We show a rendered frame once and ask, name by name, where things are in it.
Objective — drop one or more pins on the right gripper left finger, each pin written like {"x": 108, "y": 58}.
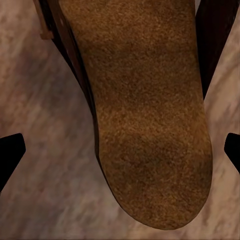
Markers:
{"x": 12, "y": 149}

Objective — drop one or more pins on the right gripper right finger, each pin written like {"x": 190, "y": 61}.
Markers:
{"x": 232, "y": 149}

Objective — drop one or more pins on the sandal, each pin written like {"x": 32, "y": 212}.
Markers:
{"x": 145, "y": 67}

